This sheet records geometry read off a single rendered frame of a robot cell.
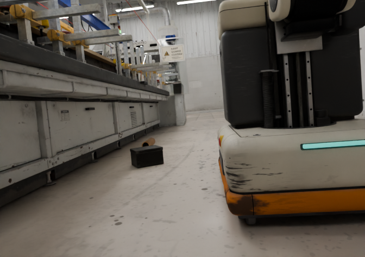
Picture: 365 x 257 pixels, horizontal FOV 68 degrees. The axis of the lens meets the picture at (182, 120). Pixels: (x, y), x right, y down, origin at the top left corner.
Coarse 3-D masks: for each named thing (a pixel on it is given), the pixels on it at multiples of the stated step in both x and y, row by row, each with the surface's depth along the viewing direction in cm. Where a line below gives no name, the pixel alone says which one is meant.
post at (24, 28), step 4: (20, 4) 109; (24, 4) 110; (20, 20) 110; (24, 20) 110; (28, 20) 112; (20, 24) 110; (24, 24) 110; (28, 24) 112; (20, 28) 110; (24, 28) 110; (28, 28) 112; (20, 32) 110; (24, 32) 110; (28, 32) 111; (20, 36) 110; (24, 36) 110; (28, 36) 111
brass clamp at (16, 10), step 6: (12, 6) 107; (18, 6) 107; (24, 6) 109; (12, 12) 107; (18, 12) 107; (24, 12) 109; (30, 12) 113; (18, 18) 110; (30, 18) 112; (30, 24) 118; (36, 24) 119
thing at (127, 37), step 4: (112, 36) 162; (116, 36) 162; (120, 36) 161; (124, 36) 161; (128, 36) 161; (88, 40) 163; (92, 40) 163; (96, 40) 163; (100, 40) 162; (104, 40) 162; (108, 40) 162; (112, 40) 162; (116, 40) 162; (120, 40) 161; (124, 40) 162; (128, 40) 163; (132, 40) 163; (72, 44) 164; (88, 44) 163; (92, 44) 164; (96, 44) 165
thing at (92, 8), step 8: (64, 8) 112; (72, 8) 112; (80, 8) 112; (88, 8) 111; (96, 8) 111; (0, 16) 115; (8, 16) 114; (40, 16) 113; (48, 16) 113; (56, 16) 114; (64, 16) 114; (8, 24) 116
